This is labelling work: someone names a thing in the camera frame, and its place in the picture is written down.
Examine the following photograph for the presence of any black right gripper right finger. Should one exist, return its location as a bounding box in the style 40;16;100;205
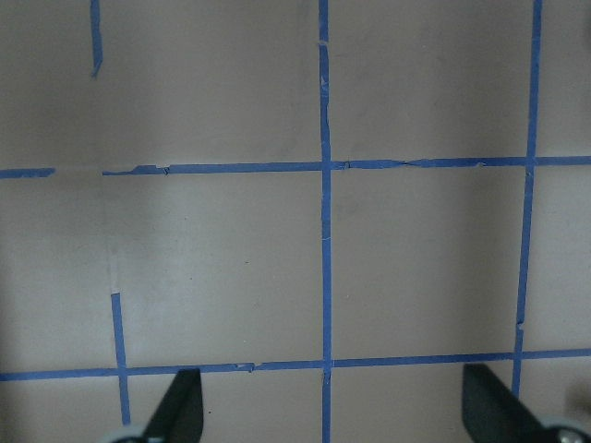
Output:
462;364;554;443

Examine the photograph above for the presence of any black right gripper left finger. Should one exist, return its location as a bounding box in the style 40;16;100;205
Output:
143;369;204;443

